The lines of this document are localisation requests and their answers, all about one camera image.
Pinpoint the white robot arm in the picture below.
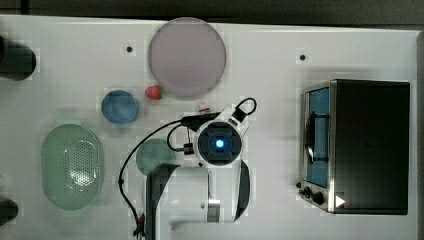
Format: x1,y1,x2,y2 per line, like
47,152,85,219
144,106,250,240

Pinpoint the green oval strainer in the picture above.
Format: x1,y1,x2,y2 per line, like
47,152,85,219
40,124,104,210

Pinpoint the red toy strawberry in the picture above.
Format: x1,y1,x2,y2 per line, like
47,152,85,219
145,85,162,100

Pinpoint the green round plate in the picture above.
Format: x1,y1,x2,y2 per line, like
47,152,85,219
136,138,176,175

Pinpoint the pink round plate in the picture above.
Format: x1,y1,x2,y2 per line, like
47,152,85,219
148,17,227,98

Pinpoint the blue bowl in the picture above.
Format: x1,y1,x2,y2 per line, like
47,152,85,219
101,90,139,124

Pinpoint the black toaster oven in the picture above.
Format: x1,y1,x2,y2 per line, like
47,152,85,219
296,79,410,215

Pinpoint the black utensil holder cup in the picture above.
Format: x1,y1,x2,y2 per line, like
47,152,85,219
0,37,37,81

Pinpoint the black cylinder lower left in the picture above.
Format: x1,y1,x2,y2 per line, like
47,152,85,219
0,198,19,226

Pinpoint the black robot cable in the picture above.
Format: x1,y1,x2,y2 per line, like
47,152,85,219
118,97,258,238

